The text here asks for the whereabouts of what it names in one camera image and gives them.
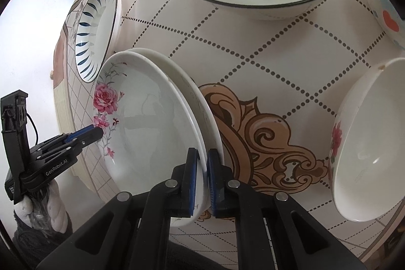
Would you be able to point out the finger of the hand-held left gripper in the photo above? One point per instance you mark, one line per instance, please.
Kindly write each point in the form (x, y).
(93, 136)
(80, 132)

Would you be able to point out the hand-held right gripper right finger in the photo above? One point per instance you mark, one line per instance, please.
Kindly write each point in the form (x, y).
(212, 189)

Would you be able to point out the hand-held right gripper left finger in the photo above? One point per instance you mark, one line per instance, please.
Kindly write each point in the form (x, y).
(193, 187)

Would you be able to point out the rose print white plate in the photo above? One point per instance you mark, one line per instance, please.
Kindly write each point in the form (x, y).
(148, 130)

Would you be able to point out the plain white plate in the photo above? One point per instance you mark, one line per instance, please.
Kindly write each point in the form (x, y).
(204, 108)

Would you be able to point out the rose print white bowl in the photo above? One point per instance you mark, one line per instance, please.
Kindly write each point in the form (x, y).
(370, 146)

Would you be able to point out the blue red print white bowl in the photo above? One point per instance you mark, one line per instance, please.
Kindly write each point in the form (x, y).
(384, 13)

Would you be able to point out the person's left forearm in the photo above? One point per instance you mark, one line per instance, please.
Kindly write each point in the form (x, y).
(34, 238)

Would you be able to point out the person's left hand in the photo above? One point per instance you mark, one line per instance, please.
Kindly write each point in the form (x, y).
(58, 213)

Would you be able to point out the blue striped white plate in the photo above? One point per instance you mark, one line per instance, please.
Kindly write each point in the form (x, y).
(95, 36)

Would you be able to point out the patterned tablecloth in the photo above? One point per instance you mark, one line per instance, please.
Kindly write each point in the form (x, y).
(253, 67)

